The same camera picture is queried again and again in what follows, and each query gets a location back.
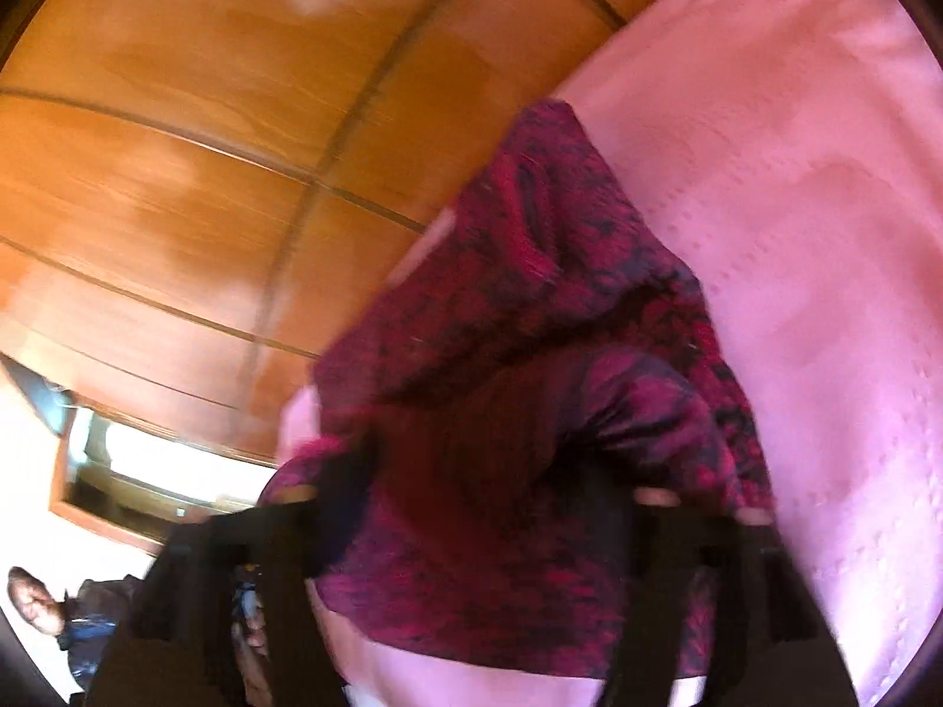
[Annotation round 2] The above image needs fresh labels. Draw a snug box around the wooden frame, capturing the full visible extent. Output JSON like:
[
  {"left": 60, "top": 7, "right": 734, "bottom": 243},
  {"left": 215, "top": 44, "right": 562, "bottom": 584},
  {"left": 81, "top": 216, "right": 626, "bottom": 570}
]
[{"left": 50, "top": 405, "right": 262, "bottom": 555}]

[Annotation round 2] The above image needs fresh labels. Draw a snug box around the pink bedspread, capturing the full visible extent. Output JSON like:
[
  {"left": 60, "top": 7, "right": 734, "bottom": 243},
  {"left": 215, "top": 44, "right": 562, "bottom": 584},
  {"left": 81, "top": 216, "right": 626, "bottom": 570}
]
[{"left": 280, "top": 0, "right": 943, "bottom": 707}]

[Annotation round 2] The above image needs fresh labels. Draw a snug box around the red black patterned sweater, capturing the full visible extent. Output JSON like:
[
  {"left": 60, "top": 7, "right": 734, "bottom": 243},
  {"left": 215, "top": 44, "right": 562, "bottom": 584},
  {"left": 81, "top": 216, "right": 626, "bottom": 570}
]
[{"left": 258, "top": 99, "right": 782, "bottom": 679}]

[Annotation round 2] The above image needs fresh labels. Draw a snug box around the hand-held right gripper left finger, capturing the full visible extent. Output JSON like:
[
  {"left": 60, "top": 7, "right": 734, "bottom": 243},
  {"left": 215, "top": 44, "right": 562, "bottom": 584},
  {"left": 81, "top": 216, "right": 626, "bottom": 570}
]
[{"left": 88, "top": 445, "right": 371, "bottom": 707}]

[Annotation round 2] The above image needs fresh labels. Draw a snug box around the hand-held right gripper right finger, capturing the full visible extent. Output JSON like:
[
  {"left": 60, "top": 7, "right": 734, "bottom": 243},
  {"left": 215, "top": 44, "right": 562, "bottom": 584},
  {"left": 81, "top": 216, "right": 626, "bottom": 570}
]
[{"left": 600, "top": 490, "right": 859, "bottom": 707}]

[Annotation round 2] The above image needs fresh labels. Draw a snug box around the wooden panelled wardrobe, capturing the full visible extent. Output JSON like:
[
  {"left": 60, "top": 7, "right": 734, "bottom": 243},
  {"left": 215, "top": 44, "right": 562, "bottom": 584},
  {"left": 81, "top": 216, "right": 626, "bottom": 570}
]
[{"left": 0, "top": 0, "right": 738, "bottom": 473}]

